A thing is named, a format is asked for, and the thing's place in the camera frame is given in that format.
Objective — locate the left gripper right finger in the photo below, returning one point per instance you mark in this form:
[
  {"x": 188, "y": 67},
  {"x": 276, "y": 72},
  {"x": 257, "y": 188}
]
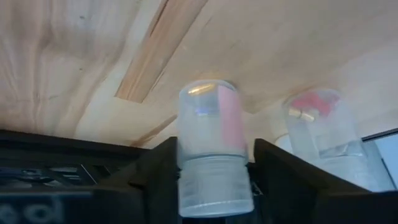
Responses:
[{"x": 286, "y": 186}]

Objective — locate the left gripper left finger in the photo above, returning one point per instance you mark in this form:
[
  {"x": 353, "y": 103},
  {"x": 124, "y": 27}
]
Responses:
[{"x": 158, "y": 186}]

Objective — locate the clear pill bottle pink label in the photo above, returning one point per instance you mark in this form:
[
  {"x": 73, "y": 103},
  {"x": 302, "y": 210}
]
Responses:
[{"x": 211, "y": 174}]

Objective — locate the clear pill bottle red label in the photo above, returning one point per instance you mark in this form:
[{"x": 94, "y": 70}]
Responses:
[{"x": 326, "y": 140}]

